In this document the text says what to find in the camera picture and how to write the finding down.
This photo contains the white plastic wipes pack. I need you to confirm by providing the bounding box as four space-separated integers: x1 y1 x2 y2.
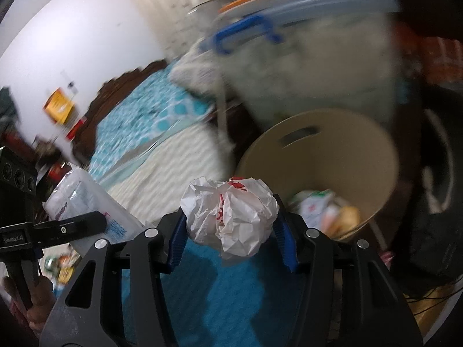
42 167 144 256

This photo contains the white paper ball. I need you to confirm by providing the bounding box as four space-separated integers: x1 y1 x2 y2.
180 177 279 261

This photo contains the beige round trash bin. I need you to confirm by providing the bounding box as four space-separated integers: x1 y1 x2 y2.
236 108 399 241

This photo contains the person's bare hand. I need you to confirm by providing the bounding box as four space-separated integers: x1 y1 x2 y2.
2 275 56 337

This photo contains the red gift box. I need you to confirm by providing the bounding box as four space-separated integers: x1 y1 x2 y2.
45 161 72 187

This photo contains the teal patterned bed blanket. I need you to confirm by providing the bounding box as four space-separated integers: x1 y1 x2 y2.
86 70 301 346

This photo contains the carved brown wooden headboard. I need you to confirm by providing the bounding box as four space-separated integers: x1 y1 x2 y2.
70 60 168 165

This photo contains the white patterned pillow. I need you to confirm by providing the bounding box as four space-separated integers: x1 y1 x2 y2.
169 39 227 98

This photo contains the clear lidded storage bin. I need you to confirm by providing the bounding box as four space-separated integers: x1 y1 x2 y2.
199 0 399 128

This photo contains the floral beige curtain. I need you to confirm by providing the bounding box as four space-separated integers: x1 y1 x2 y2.
131 0 211 60

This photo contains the yellow red wall calendar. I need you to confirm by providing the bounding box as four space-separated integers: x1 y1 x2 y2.
43 88 75 125

